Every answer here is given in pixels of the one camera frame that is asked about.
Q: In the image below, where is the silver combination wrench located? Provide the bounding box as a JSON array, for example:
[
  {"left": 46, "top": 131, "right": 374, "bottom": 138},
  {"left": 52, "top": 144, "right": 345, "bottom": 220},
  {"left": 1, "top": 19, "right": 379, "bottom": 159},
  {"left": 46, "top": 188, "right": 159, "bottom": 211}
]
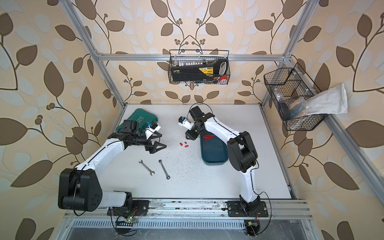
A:
[
  {"left": 139, "top": 160, "right": 155, "bottom": 176},
  {"left": 159, "top": 160, "right": 171, "bottom": 180}
]

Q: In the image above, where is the black tape roll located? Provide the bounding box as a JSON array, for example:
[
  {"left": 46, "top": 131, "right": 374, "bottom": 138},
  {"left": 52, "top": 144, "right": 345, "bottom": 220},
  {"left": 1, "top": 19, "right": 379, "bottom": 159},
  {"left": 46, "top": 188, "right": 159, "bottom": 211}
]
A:
[{"left": 279, "top": 102, "right": 291, "bottom": 121}]

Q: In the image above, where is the red sleeves pile in box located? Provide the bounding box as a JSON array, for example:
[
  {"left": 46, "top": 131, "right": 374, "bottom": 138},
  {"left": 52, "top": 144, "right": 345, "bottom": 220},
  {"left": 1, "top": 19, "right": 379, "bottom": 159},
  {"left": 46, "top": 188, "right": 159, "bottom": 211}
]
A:
[{"left": 203, "top": 135, "right": 215, "bottom": 141}]

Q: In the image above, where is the dark teal storage box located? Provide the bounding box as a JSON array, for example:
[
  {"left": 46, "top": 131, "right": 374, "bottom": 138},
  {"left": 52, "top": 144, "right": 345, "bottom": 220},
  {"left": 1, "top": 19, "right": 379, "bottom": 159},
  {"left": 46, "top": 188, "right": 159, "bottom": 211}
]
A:
[{"left": 200, "top": 131, "right": 229, "bottom": 166}]

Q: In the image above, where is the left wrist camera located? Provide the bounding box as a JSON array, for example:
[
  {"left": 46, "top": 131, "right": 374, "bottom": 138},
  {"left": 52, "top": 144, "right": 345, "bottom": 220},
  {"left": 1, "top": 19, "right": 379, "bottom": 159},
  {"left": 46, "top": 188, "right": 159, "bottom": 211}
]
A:
[{"left": 145, "top": 122, "right": 161, "bottom": 139}]

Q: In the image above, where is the black wire basket right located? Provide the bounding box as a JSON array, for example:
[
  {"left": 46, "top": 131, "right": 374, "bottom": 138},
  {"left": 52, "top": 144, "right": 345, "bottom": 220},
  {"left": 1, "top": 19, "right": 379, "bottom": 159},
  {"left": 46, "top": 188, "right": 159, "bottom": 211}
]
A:
[{"left": 264, "top": 63, "right": 328, "bottom": 131}]

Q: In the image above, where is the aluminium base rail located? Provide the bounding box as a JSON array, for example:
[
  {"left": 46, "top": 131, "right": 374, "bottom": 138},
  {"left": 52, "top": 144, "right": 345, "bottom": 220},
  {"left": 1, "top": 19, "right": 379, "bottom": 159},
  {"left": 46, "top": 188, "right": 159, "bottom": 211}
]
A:
[{"left": 62, "top": 197, "right": 314, "bottom": 221}]

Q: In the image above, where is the silver combination wrench left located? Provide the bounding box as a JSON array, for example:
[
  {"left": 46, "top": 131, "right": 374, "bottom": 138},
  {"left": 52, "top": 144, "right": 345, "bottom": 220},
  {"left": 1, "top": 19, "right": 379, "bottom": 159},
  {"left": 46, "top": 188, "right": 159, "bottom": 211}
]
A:
[{"left": 139, "top": 160, "right": 155, "bottom": 176}]

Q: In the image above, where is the black yellow tool case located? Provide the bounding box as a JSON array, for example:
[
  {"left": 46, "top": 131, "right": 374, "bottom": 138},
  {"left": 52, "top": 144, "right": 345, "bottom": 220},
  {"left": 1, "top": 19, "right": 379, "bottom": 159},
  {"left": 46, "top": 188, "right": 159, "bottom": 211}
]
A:
[{"left": 168, "top": 59, "right": 231, "bottom": 85}]

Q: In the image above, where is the black wire basket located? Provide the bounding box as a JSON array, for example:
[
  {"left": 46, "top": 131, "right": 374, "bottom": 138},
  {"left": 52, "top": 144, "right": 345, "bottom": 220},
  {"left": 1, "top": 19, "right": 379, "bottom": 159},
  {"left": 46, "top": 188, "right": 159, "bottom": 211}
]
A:
[
  {"left": 264, "top": 63, "right": 328, "bottom": 131},
  {"left": 168, "top": 49, "right": 231, "bottom": 85}
]

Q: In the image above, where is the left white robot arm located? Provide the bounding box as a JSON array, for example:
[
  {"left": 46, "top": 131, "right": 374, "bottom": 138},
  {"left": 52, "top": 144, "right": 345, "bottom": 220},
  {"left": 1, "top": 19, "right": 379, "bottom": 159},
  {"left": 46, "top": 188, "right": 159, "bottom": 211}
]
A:
[{"left": 58, "top": 120, "right": 167, "bottom": 213}]

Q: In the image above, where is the silver combination wrench right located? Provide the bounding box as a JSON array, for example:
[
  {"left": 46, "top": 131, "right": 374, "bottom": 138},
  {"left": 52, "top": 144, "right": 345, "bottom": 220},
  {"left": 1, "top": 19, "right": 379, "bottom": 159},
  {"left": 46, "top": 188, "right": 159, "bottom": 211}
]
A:
[{"left": 159, "top": 160, "right": 171, "bottom": 180}]

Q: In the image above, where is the red round tape measure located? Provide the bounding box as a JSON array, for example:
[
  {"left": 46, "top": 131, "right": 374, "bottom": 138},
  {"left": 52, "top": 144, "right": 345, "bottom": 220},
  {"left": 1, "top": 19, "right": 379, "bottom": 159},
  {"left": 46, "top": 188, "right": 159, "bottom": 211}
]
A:
[{"left": 219, "top": 76, "right": 229, "bottom": 85}]

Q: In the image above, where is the black wire basket back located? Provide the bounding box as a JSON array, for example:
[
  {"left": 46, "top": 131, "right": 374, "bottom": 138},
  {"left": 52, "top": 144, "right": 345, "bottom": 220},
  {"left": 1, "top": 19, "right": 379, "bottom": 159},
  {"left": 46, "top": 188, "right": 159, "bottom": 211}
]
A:
[{"left": 168, "top": 49, "right": 231, "bottom": 85}]

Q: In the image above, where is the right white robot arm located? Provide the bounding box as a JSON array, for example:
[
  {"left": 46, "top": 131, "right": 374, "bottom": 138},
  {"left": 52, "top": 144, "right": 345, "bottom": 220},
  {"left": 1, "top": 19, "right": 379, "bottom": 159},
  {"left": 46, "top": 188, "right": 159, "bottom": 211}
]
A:
[{"left": 178, "top": 105, "right": 270, "bottom": 217}]

